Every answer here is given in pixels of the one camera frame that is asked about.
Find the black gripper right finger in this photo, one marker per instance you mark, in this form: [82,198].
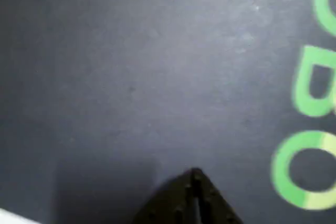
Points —
[215,203]

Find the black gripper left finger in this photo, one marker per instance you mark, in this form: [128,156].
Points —
[168,203]

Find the white rounded rectangular tray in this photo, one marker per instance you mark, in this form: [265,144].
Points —
[13,217]

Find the dark mat with WOWROBO print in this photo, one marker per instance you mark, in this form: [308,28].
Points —
[131,77]

